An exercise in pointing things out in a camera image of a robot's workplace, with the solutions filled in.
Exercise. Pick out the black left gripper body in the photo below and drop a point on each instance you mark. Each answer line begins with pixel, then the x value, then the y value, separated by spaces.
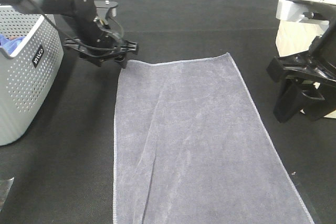
pixel 109 46

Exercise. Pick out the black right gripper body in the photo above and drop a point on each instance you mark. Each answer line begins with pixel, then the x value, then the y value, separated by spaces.
pixel 302 65

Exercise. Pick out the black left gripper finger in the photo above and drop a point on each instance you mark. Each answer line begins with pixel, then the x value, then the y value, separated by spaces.
pixel 121 61

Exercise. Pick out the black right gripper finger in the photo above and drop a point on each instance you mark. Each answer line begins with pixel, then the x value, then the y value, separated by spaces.
pixel 289 102
pixel 322 109

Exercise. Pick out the grey towel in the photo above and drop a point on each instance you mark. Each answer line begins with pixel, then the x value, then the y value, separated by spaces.
pixel 190 147

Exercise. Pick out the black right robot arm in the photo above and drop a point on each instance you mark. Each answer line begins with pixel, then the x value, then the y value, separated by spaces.
pixel 324 47

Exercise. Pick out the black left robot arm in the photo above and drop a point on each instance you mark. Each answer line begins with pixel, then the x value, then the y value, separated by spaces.
pixel 99 35

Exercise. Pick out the blue towel in basket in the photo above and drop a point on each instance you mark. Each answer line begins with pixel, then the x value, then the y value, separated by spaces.
pixel 9 44

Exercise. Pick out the cream white laundry basket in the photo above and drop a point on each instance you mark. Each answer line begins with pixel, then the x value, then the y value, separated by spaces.
pixel 295 37

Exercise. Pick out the grey perforated laundry basket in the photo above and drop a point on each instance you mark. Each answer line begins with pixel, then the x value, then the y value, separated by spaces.
pixel 28 71

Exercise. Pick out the black table mat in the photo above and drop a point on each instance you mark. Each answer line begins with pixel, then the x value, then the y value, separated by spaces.
pixel 62 166

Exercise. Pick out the left clear tape strip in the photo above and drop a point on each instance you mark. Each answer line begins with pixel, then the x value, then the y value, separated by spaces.
pixel 5 187

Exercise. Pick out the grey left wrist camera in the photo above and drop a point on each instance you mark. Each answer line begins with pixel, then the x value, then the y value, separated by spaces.
pixel 107 8

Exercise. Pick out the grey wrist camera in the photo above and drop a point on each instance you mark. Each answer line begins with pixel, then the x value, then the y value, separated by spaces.
pixel 305 11
pixel 107 8

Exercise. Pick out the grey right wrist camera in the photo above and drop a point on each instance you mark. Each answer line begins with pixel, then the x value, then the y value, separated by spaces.
pixel 305 11

